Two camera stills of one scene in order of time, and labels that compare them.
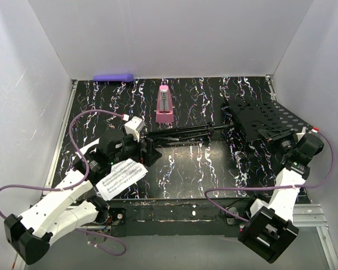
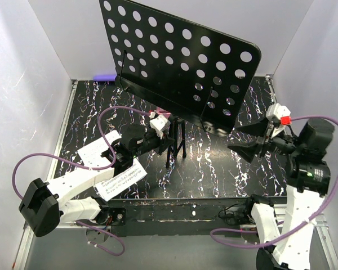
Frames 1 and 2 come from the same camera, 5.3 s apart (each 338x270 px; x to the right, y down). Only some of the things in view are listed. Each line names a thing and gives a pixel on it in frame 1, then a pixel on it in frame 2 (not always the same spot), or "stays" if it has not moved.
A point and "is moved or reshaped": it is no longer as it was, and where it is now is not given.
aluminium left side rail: (61, 135) stays
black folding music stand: (248, 116) is moved or reshaped
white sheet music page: (122, 174) stays
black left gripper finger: (152, 155) -> (165, 142)
